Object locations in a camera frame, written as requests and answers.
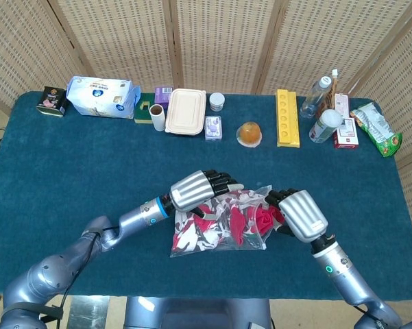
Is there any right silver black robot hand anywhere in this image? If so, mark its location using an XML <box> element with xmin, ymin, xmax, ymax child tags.
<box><xmin>264</xmin><ymin>187</ymin><xmax>329</xmax><ymax>243</ymax></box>

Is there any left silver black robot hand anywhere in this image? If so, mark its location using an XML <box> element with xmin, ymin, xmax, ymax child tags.
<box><xmin>169</xmin><ymin>169</ymin><xmax>245</xmax><ymax>220</ymax></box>

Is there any red white patterned garment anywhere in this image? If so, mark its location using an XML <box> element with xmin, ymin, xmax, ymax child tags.
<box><xmin>173</xmin><ymin>190</ymin><xmax>284</xmax><ymax>253</ymax></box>

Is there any clear plastic zip bag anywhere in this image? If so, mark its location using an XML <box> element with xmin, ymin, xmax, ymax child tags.
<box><xmin>169</xmin><ymin>184</ymin><xmax>274</xmax><ymax>258</ymax></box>

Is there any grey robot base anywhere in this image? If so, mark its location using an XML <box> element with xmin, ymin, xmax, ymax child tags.
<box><xmin>123</xmin><ymin>296</ymin><xmax>274</xmax><ymax>329</ymax></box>

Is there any green snack bag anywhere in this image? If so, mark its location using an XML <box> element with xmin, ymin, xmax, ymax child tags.
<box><xmin>349</xmin><ymin>101</ymin><xmax>404</xmax><ymax>158</ymax></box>

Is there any clear purple small box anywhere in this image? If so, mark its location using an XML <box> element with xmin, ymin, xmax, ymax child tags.
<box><xmin>204</xmin><ymin>115</ymin><xmax>223</xmax><ymax>141</ymax></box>

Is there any white paper roll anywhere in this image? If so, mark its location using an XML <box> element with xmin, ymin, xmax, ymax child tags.
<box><xmin>149</xmin><ymin>103</ymin><xmax>167</xmax><ymax>132</ymax></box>

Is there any beige lidded lunch box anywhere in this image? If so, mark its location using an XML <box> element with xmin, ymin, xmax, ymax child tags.
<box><xmin>165</xmin><ymin>88</ymin><xmax>208</xmax><ymax>137</ymax></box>

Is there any orange jelly cup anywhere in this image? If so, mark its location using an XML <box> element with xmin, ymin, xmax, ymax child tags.
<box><xmin>236</xmin><ymin>121</ymin><xmax>263</xmax><ymax>149</ymax></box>

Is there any white green cylindrical canister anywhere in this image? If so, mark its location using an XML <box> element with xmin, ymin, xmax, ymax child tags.
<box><xmin>308</xmin><ymin>109</ymin><xmax>343</xmax><ymax>144</ymax></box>

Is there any small white jar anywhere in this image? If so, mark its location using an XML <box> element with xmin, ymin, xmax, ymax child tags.
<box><xmin>209</xmin><ymin>93</ymin><xmax>226</xmax><ymax>112</ymax></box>

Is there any red white carton box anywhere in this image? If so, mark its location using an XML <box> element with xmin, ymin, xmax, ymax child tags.
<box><xmin>332</xmin><ymin>117</ymin><xmax>360</xmax><ymax>150</ymax></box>

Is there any green yellow sponge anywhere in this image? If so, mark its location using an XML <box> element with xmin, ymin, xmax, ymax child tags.
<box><xmin>134</xmin><ymin>93</ymin><xmax>158</xmax><ymax>124</ymax></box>

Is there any purple cardboard box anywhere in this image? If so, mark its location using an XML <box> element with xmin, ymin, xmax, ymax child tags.
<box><xmin>154</xmin><ymin>86</ymin><xmax>174</xmax><ymax>110</ymax></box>

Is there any yellow tray with round holes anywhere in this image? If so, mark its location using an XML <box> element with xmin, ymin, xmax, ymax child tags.
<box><xmin>276</xmin><ymin>88</ymin><xmax>301</xmax><ymax>149</ymax></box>

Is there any blue table cloth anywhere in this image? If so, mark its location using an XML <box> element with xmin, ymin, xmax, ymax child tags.
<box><xmin>0</xmin><ymin>90</ymin><xmax>412</xmax><ymax>302</ymax></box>

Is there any clear plastic water bottle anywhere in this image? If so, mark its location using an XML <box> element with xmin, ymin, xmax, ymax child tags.
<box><xmin>300</xmin><ymin>75</ymin><xmax>332</xmax><ymax>119</ymax></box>

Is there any pink white carton box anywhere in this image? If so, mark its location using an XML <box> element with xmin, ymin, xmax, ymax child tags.
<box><xmin>334</xmin><ymin>93</ymin><xmax>350</xmax><ymax>119</ymax></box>

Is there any brown patterned bottle white cap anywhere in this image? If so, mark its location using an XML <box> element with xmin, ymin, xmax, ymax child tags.
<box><xmin>315</xmin><ymin>69</ymin><xmax>339</xmax><ymax>119</ymax></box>

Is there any blue white tissue pack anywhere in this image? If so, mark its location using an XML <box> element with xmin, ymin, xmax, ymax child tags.
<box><xmin>66</xmin><ymin>75</ymin><xmax>142</xmax><ymax>120</ymax></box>

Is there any wicker folding screen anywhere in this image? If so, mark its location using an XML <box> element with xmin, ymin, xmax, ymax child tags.
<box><xmin>0</xmin><ymin>0</ymin><xmax>412</xmax><ymax>247</ymax></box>

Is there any dark green tin can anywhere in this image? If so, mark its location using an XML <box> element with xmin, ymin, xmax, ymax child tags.
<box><xmin>36</xmin><ymin>86</ymin><xmax>69</xmax><ymax>118</ymax></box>

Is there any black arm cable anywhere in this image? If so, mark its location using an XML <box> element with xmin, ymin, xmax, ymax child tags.
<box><xmin>58</xmin><ymin>224</ymin><xmax>121</xmax><ymax>311</ymax></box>

